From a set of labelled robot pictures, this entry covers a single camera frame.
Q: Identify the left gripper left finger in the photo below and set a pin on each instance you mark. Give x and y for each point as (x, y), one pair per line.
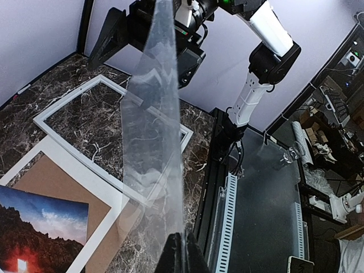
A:
(171, 259)

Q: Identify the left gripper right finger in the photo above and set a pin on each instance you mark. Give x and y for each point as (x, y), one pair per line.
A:
(194, 258)

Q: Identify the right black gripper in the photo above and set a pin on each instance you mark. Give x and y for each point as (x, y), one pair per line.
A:
(118, 28)

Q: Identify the clear acrylic sheet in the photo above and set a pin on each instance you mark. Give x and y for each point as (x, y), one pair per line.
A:
(152, 164)

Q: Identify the white picture frame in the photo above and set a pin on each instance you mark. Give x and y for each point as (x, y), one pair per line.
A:
(87, 123)

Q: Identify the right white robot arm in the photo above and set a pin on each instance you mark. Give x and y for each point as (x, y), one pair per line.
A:
(269, 62)

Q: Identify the white photo mat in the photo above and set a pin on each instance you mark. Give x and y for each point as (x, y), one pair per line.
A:
(109, 231)

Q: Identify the landscape photo print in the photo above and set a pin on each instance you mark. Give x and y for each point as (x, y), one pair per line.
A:
(40, 233)

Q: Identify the brown cardboard backing board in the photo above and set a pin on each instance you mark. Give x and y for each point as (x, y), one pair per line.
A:
(41, 171)

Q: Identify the cluttered background workbench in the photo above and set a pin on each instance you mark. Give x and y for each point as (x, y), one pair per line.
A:
(328, 115)

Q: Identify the right black corner post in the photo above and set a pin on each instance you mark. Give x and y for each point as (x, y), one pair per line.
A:
(84, 26)

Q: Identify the white slotted cable duct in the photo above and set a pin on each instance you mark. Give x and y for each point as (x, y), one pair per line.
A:
(222, 262)

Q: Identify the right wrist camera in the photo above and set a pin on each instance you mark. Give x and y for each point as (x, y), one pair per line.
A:
(189, 53)

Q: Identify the black front rail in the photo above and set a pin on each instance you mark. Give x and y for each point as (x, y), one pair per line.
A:
(210, 212)

